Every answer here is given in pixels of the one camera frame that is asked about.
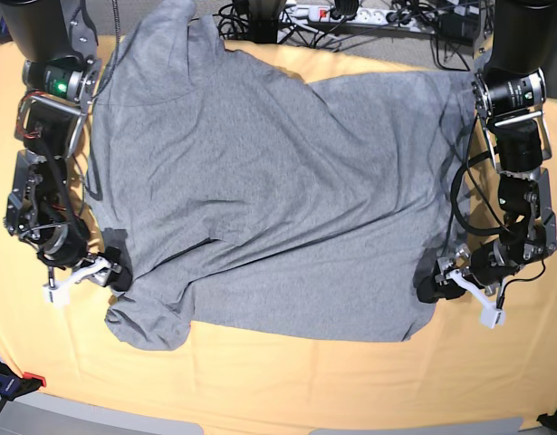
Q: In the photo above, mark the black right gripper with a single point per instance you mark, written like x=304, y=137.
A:
x=104, y=269

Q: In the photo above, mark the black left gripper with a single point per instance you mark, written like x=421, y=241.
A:
x=486, y=267

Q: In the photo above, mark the grey t-shirt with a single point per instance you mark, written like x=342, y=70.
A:
x=246, y=198

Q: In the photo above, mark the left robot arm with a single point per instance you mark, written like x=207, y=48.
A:
x=510, y=92

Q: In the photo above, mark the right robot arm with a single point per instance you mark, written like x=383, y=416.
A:
x=59, y=42

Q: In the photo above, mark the yellow table cloth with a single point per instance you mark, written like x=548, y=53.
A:
x=232, y=381

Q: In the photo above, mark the blue red clamp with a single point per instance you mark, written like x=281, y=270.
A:
x=13, y=386

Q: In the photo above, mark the black power adapter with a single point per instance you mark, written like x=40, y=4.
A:
x=464, y=30

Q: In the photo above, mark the white power strip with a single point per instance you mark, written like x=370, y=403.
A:
x=324, y=18

